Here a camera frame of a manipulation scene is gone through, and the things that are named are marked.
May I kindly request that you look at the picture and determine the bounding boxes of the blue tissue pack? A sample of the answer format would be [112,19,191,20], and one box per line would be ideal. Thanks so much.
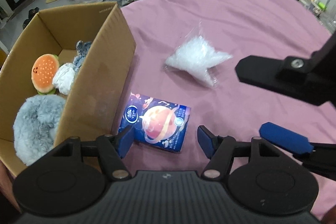
[118,93,191,152]

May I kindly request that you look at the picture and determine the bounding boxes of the grey fluffy plush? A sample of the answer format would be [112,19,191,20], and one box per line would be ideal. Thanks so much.
[13,95,66,166]

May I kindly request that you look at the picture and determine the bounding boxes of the clear bag white stuffing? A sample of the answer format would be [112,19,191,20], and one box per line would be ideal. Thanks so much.
[165,20,233,88]

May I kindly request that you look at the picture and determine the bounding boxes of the white soft ball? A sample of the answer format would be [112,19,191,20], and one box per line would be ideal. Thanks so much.
[52,63,76,96]

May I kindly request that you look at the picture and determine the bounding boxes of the cardboard box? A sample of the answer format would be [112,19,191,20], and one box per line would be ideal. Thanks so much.
[1,2,136,176]

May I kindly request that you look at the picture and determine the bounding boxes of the clear plastic jug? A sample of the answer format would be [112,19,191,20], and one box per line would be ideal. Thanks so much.
[325,0,336,32]

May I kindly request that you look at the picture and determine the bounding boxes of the pink bed sheet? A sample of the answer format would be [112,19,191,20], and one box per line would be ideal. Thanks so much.
[122,0,335,172]

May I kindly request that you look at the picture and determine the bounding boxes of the burger plush toy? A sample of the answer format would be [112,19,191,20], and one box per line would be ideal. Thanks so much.
[31,53,60,95]

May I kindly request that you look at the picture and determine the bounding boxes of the grey denim plush toy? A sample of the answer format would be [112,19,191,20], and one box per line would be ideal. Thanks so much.
[72,40,92,72]

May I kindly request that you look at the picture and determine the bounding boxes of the black slipper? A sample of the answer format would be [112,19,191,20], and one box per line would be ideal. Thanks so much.
[22,7,39,29]

